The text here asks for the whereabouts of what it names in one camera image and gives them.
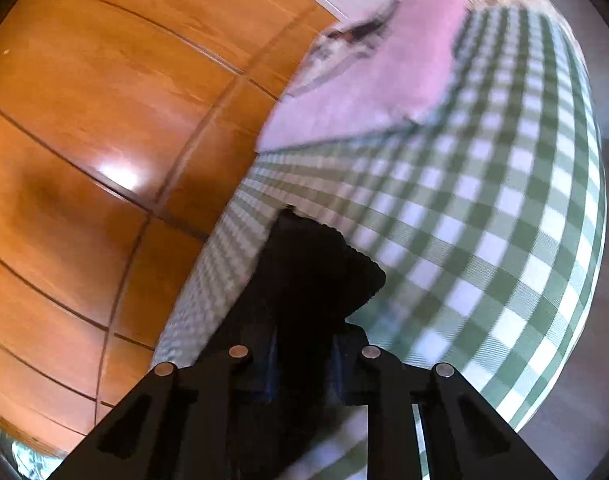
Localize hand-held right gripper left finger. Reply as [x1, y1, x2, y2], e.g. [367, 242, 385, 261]
[54, 344, 281, 480]

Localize green checked bed sheet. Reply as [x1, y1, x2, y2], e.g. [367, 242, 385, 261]
[153, 0, 608, 480]

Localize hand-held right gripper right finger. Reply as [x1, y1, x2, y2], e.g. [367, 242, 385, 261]
[329, 324, 560, 480]

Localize black pants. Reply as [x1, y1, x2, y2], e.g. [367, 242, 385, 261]
[223, 206, 388, 480]

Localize wooden wardrobe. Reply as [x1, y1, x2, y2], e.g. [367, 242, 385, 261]
[0, 0, 346, 461]

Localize pink dog print pillow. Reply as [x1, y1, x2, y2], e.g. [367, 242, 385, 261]
[254, 0, 474, 154]

